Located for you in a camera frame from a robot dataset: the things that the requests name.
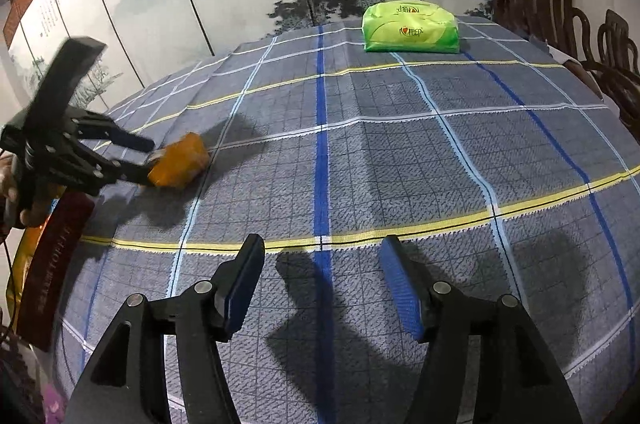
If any person's left hand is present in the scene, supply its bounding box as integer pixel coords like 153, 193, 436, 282
1, 154, 47, 236

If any dark wooden chair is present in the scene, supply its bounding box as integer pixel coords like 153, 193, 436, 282
598, 9, 639, 138
494, 0, 608, 95

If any gold maroon toffee tin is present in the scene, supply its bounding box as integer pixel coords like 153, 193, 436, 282
6, 191, 94, 352

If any orange yellow snack packet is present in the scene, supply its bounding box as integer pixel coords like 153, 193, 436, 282
146, 132, 209, 189

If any blue plaid tablecloth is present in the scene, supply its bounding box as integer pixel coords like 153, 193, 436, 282
51, 17, 639, 423

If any green tissue pack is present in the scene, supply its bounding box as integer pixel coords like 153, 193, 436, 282
361, 0, 460, 54

